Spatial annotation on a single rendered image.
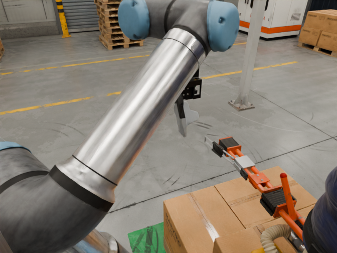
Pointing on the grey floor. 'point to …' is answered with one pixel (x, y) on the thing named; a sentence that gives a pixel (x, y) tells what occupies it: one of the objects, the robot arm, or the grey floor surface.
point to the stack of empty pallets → (104, 11)
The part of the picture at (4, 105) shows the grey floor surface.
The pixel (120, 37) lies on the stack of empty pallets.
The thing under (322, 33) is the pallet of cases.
